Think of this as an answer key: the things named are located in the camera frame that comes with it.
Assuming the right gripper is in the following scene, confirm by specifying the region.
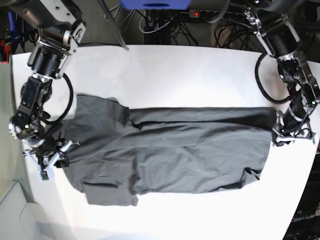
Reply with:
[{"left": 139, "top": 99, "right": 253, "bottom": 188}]
[{"left": 33, "top": 139, "right": 69, "bottom": 170}]

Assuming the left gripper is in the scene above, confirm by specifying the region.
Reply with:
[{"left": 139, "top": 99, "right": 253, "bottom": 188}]
[{"left": 272, "top": 113, "right": 312, "bottom": 140}]

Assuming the dark grey t-shirt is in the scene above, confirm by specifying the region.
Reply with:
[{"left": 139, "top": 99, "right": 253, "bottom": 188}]
[{"left": 61, "top": 95, "right": 276, "bottom": 206}]

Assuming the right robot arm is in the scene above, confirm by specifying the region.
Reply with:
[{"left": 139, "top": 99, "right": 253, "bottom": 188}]
[{"left": 0, "top": 0, "right": 86, "bottom": 171}]

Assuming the grey chair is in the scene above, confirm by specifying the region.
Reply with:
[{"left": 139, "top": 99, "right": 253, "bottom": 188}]
[{"left": 0, "top": 181, "right": 56, "bottom": 240}]

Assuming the red clamp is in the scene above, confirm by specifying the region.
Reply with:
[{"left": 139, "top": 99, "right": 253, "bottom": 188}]
[{"left": 0, "top": 39, "right": 12, "bottom": 64}]

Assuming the black power strip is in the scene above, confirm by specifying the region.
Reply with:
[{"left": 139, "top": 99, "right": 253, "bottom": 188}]
[{"left": 187, "top": 9, "right": 245, "bottom": 22}]

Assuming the blue box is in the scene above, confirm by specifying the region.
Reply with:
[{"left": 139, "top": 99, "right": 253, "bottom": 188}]
[{"left": 120, "top": 0, "right": 191, "bottom": 10}]

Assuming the white cable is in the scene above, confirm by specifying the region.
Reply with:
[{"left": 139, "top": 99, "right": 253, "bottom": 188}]
[{"left": 138, "top": 14, "right": 173, "bottom": 34}]

